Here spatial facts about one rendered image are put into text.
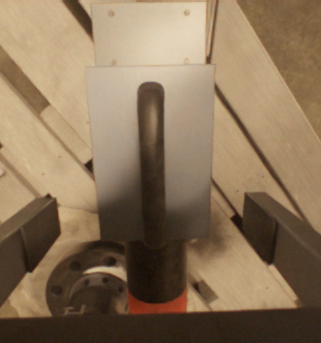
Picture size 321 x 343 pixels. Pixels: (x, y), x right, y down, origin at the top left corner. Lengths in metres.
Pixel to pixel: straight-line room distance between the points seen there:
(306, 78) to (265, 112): 0.26
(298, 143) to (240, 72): 0.20
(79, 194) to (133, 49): 0.36
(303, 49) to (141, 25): 0.53
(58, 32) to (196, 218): 0.44
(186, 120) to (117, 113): 0.08
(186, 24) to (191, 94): 0.10
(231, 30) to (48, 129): 0.42
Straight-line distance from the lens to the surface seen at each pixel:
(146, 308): 0.41
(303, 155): 0.60
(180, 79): 0.27
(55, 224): 0.17
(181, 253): 0.37
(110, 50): 0.34
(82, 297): 0.57
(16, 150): 0.61
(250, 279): 0.72
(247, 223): 0.16
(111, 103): 0.28
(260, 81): 0.55
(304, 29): 0.79
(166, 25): 0.34
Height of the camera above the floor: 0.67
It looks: 75 degrees down
